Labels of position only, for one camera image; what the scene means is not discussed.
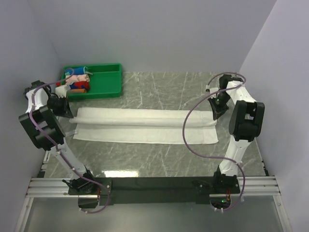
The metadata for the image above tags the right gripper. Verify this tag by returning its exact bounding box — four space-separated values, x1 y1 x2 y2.
208 91 231 121

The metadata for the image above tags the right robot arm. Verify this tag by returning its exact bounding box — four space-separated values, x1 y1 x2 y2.
207 72 265 194

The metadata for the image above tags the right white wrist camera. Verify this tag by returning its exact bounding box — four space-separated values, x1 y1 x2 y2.
206 85 219 99

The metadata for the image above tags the pink rolled towel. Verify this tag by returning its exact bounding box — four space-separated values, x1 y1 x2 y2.
66 74 90 83

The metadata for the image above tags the aluminium rail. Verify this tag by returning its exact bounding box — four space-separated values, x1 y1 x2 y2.
26 176 281 198

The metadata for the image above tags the black base bar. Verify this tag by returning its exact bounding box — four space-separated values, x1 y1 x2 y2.
66 176 241 208

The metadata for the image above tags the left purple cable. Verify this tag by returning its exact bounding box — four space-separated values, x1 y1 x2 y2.
30 68 112 215

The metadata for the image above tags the white towel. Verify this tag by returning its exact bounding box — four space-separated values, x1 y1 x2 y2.
70 107 219 145

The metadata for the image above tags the orange rolled towel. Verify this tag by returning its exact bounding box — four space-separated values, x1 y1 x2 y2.
67 89 87 94

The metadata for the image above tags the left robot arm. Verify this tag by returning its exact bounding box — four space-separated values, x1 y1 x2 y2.
19 80 97 195

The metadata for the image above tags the green plastic tray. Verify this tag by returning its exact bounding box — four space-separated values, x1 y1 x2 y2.
63 63 122 102

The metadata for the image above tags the red blue rolled towel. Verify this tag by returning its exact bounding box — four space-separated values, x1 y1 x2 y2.
70 81 90 91

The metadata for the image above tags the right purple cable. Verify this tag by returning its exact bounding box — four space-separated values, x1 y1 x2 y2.
182 72 247 212

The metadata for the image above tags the purple cable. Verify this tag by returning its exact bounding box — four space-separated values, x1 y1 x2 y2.
182 72 247 212
30 68 112 215

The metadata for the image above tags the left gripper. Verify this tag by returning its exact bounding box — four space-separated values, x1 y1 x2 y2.
46 95 73 118

